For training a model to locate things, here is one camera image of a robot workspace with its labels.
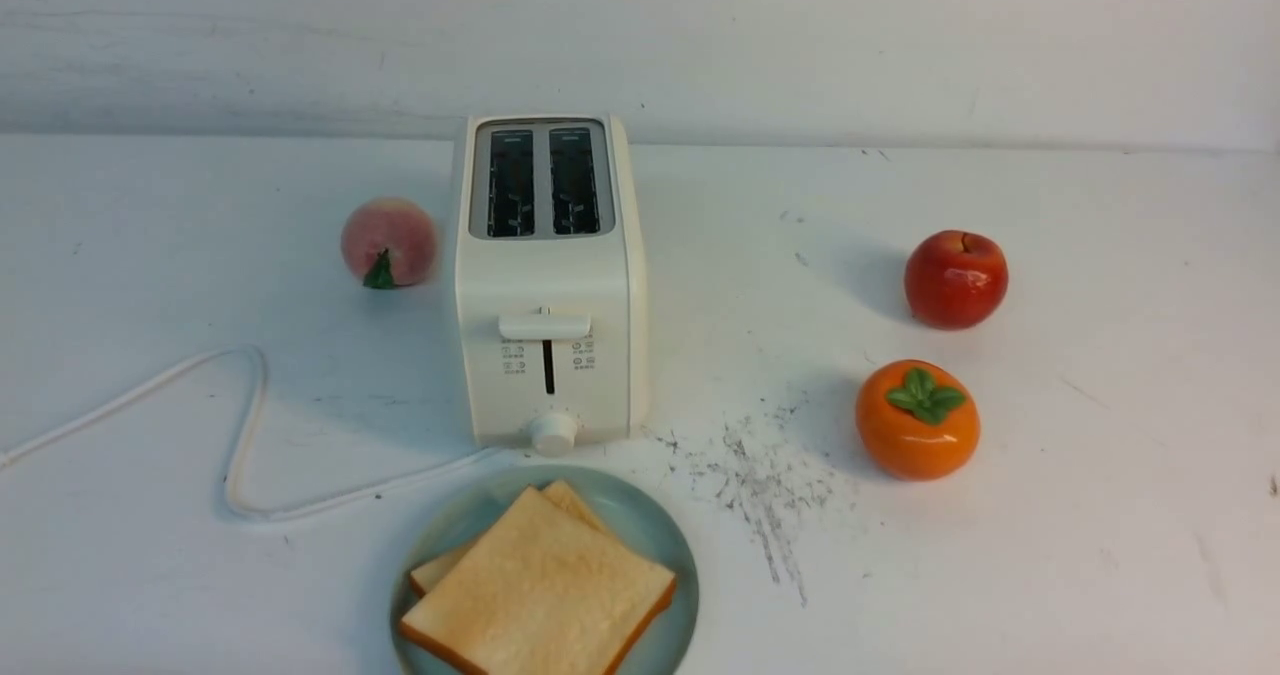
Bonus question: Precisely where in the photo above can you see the toast slice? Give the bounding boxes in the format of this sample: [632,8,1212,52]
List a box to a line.
[398,485,676,674]
[407,479,617,598]

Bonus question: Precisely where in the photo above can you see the white two-slot toaster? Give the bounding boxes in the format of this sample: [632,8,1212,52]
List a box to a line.
[445,114,652,457]

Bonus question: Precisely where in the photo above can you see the light blue round plate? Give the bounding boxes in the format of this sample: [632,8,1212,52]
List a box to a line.
[387,464,701,674]

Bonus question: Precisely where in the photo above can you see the pink peach with leaf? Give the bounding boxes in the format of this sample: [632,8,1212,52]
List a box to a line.
[340,197,440,289]

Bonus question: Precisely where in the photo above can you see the orange persimmon with green leaf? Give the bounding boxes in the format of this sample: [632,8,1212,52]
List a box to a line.
[854,360,982,482]

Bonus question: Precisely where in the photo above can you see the red apple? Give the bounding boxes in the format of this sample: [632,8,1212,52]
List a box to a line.
[902,231,1010,330]

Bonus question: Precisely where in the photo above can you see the white toaster power cable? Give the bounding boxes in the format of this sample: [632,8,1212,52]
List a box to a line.
[0,345,500,523]

